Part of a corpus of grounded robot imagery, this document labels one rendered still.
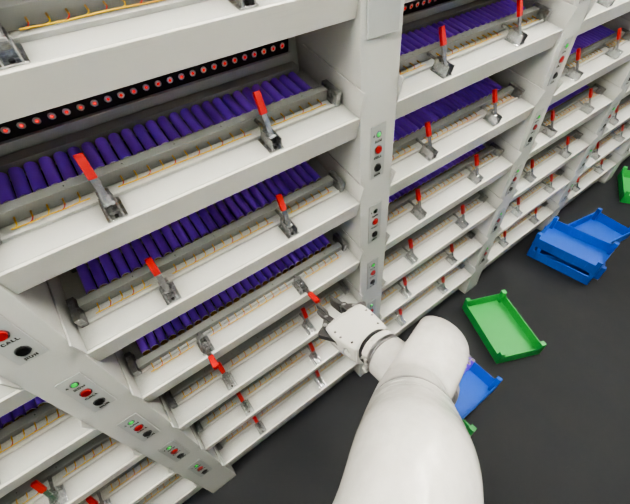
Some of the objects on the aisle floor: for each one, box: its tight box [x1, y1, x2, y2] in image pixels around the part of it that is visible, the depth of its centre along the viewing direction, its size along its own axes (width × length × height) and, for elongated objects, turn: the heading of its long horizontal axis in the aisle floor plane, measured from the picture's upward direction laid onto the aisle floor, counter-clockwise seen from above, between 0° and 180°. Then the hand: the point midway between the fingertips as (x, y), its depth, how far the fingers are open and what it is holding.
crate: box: [462, 290, 547, 364], centre depth 152 cm, size 30×20×8 cm
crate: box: [455, 362, 503, 420], centre depth 132 cm, size 30×20×8 cm
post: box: [295, 0, 404, 377], centre depth 88 cm, size 20×9×182 cm, turn 41°
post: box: [458, 0, 591, 294], centre depth 113 cm, size 20×9×182 cm, turn 41°
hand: (329, 308), depth 76 cm, fingers open, 3 cm apart
